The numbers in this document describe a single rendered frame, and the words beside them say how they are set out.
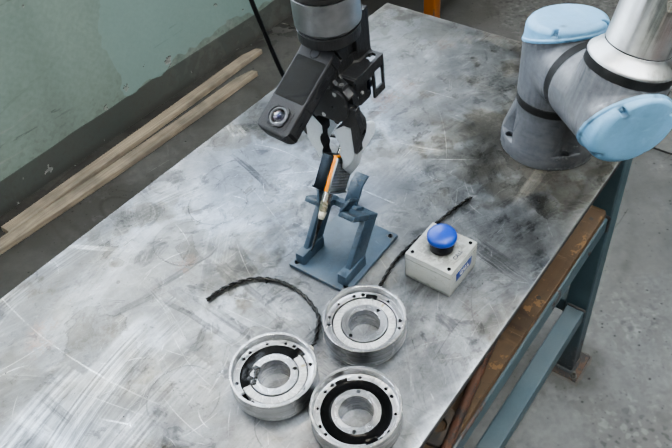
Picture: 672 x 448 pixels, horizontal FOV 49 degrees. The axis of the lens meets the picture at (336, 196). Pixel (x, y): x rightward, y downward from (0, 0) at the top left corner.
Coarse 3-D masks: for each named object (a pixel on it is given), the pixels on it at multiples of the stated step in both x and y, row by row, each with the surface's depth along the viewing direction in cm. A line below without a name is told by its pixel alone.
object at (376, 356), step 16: (352, 288) 95; (368, 288) 96; (384, 288) 95; (336, 304) 95; (400, 304) 93; (352, 320) 94; (368, 320) 95; (384, 320) 93; (400, 320) 93; (352, 336) 91; (368, 336) 91; (400, 336) 90; (336, 352) 90; (352, 352) 88; (368, 352) 88; (384, 352) 89
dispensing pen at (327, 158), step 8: (328, 152) 94; (336, 152) 96; (328, 160) 93; (320, 168) 93; (328, 168) 93; (320, 176) 93; (320, 184) 94; (328, 200) 95; (320, 208) 96; (328, 208) 96; (320, 216) 96; (320, 224) 96; (312, 248) 97
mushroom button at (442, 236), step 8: (440, 224) 98; (432, 232) 97; (440, 232) 97; (448, 232) 97; (456, 232) 97; (432, 240) 96; (440, 240) 96; (448, 240) 96; (456, 240) 97; (440, 248) 96
